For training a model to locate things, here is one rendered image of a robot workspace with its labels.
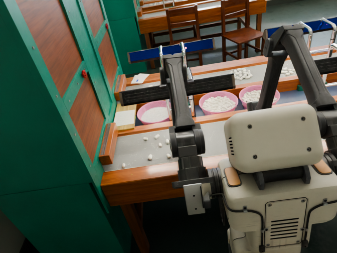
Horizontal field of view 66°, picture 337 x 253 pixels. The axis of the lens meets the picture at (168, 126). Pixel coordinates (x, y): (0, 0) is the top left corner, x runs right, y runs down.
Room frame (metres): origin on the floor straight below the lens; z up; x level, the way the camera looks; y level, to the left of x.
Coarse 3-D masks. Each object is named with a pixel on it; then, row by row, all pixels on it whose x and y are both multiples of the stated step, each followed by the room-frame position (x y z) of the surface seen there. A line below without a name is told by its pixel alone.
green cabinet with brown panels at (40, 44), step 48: (0, 0) 0.91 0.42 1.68; (48, 0) 1.27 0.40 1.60; (96, 0) 2.13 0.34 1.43; (0, 48) 0.91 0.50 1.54; (48, 48) 1.08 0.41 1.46; (96, 48) 1.69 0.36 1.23; (0, 96) 0.92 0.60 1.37; (48, 96) 0.91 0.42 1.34; (96, 96) 1.40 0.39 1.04; (0, 144) 0.93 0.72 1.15; (48, 144) 0.92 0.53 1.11; (96, 144) 1.14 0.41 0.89; (0, 192) 0.94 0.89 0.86
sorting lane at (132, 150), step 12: (156, 132) 1.33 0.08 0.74; (168, 132) 1.31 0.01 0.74; (204, 132) 1.24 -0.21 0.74; (216, 132) 1.22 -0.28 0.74; (120, 144) 1.28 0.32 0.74; (132, 144) 1.26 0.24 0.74; (144, 144) 1.24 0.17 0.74; (156, 144) 1.21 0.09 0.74; (168, 144) 1.19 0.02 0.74; (216, 144) 1.11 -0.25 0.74; (120, 156) 1.17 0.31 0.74; (132, 156) 1.15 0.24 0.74; (144, 156) 1.13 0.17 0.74; (156, 156) 1.11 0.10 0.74; (204, 156) 1.03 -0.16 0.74; (108, 168) 1.09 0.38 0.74; (120, 168) 1.07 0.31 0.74
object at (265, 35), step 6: (330, 18) 1.72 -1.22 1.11; (336, 18) 1.71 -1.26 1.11; (294, 24) 1.74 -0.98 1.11; (306, 24) 1.72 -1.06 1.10; (312, 24) 1.71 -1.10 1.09; (318, 24) 1.71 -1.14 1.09; (324, 24) 1.70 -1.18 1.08; (336, 24) 1.69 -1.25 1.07; (264, 30) 1.76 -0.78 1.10; (270, 30) 1.74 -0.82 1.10; (306, 30) 1.70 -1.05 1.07; (312, 30) 1.69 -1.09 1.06; (318, 30) 1.69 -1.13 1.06; (324, 30) 1.69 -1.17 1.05; (264, 36) 1.75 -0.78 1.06
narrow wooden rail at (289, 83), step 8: (336, 72) 1.58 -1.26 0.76; (280, 80) 1.62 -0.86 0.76; (288, 80) 1.60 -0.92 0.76; (296, 80) 1.59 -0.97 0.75; (328, 80) 1.58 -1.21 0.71; (336, 80) 1.57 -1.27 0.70; (240, 88) 1.62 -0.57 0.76; (280, 88) 1.60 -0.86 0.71; (288, 88) 1.60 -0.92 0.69; (296, 88) 1.59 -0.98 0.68; (200, 96) 1.64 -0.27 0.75; (144, 104) 1.67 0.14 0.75; (136, 112) 1.68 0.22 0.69
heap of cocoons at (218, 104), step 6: (204, 102) 1.56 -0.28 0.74; (210, 102) 1.55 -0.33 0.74; (216, 102) 1.53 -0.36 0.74; (222, 102) 1.53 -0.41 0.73; (228, 102) 1.50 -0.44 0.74; (234, 102) 1.48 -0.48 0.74; (204, 108) 1.48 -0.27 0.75; (210, 108) 1.48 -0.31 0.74; (216, 108) 1.46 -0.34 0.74; (222, 108) 1.46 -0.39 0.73; (228, 108) 1.43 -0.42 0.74
